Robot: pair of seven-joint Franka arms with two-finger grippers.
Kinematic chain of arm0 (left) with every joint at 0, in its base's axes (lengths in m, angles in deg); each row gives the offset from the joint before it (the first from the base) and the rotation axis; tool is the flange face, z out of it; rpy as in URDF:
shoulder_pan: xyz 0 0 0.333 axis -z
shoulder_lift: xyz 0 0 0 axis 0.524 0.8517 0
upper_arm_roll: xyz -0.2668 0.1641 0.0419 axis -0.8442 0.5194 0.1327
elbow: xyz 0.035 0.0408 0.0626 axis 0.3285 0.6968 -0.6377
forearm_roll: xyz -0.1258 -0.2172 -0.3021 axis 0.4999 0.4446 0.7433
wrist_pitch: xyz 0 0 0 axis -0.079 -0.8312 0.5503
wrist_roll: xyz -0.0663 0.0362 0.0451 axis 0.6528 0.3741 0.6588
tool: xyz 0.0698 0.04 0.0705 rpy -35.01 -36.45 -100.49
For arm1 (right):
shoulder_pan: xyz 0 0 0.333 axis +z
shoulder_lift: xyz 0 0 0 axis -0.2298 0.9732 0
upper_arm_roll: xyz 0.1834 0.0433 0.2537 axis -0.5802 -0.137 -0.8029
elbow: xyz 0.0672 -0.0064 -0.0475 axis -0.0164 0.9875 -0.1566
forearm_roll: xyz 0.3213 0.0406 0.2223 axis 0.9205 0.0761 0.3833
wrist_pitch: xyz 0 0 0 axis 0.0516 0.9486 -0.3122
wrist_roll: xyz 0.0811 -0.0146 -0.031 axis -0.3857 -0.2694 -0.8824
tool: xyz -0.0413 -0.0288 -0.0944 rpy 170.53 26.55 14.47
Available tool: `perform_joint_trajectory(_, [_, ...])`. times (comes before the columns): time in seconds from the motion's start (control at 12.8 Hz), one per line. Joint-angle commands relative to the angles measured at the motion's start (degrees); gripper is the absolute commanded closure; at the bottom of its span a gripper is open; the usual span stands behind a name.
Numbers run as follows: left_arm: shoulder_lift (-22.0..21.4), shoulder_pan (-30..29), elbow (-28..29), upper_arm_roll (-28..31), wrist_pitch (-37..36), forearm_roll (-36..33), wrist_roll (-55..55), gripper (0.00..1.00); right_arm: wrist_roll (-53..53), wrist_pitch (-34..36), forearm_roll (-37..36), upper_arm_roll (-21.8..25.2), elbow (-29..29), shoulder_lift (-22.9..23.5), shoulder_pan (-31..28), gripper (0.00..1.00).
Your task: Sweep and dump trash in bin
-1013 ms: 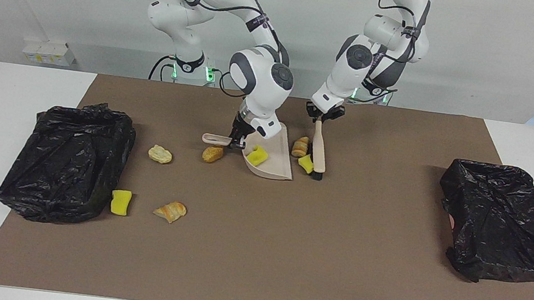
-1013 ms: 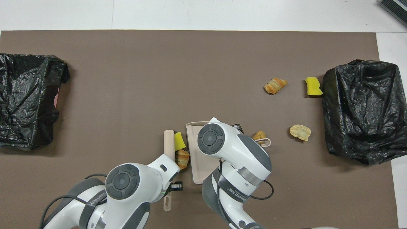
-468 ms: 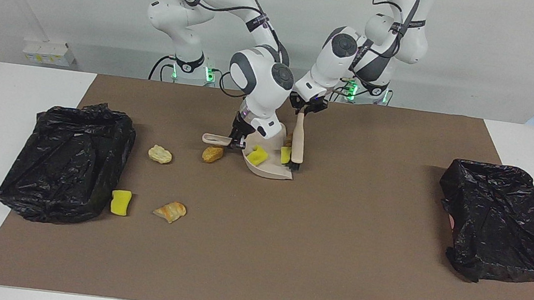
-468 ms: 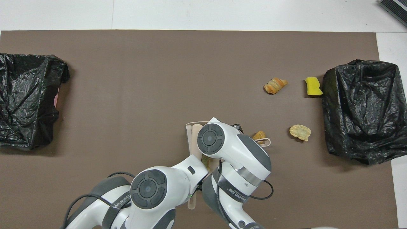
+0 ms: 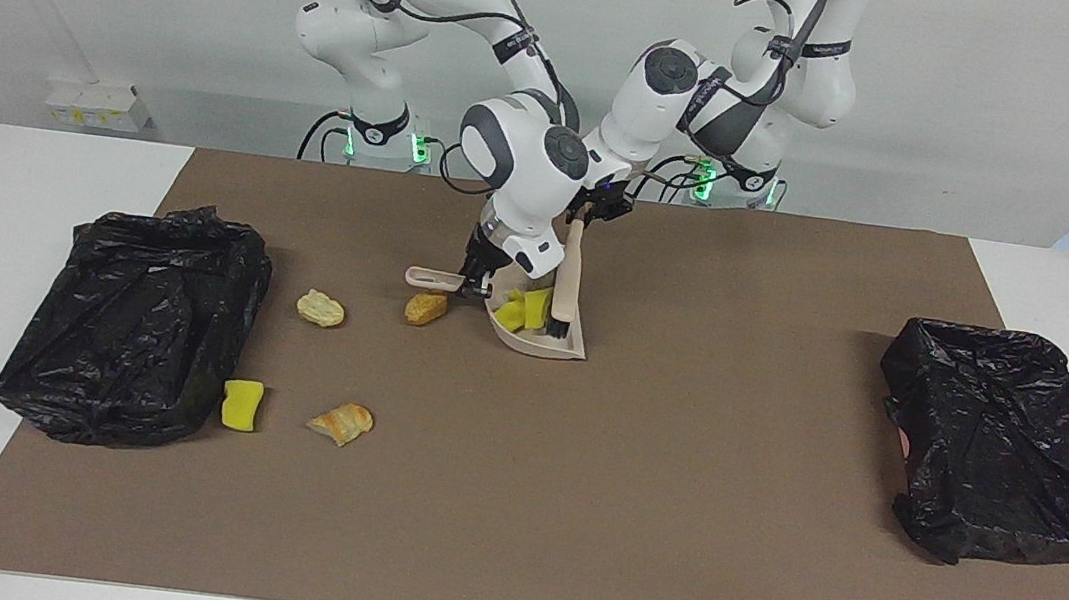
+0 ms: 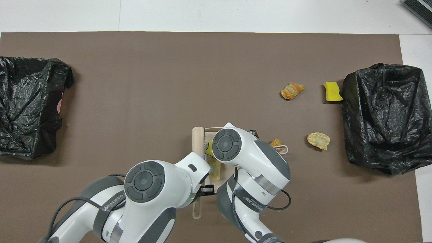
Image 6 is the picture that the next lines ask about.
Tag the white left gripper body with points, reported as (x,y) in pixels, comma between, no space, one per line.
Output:
(195,170)

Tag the small yellow sponge piece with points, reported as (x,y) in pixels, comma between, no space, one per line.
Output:
(214,170)

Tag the notched yellow sponge piece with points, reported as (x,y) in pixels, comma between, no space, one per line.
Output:
(209,150)

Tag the beige plastic dustpan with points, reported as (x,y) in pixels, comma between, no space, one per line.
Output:
(226,173)

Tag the beige hand brush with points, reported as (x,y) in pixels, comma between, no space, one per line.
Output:
(198,141)

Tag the pale pastry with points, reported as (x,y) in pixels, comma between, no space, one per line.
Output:
(319,140)

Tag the striped croissant bread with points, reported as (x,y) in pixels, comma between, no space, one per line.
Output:
(292,91)

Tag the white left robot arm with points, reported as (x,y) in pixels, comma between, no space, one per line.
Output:
(152,216)

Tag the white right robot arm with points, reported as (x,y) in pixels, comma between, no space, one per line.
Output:
(266,165)

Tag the black bag lined bin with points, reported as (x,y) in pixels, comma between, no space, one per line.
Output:
(30,101)
(381,118)

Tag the golden brown bread roll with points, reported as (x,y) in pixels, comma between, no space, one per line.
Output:
(275,142)

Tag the brown table mat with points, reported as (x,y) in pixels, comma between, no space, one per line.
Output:
(168,67)

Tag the dark ribbed panel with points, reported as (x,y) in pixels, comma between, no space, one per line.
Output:
(420,8)

